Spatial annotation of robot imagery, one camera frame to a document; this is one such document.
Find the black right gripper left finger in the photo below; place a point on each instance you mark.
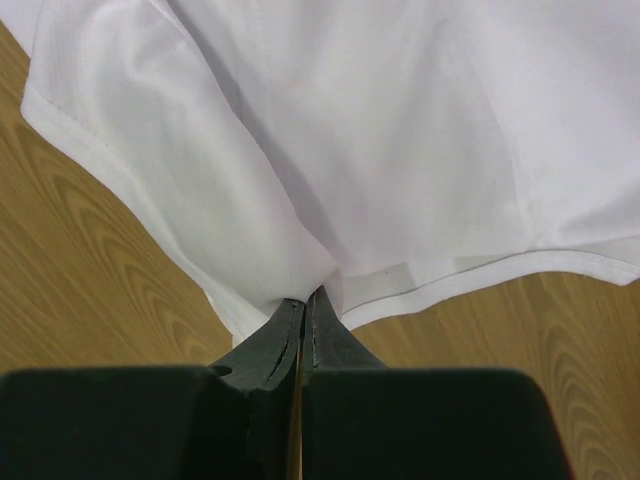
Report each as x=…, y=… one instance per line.
x=226, y=420

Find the white t-shirt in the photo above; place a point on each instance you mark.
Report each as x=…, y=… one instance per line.
x=397, y=153

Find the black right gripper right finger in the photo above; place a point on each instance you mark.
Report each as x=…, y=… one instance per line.
x=362, y=419

